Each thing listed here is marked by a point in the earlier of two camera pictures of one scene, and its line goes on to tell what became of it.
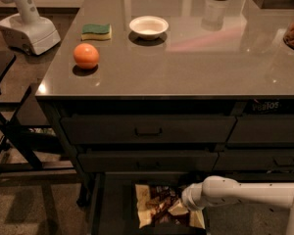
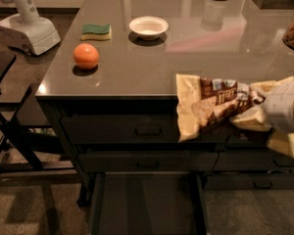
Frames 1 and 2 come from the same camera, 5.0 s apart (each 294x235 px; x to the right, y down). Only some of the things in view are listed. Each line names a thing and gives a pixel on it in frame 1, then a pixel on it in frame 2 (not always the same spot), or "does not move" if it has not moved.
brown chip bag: (152, 205) -> (204, 105)
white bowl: (148, 27) does not move
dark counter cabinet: (170, 81) does not move
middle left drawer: (148, 162) does not move
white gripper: (188, 196) -> (280, 110)
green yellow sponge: (96, 31) does not move
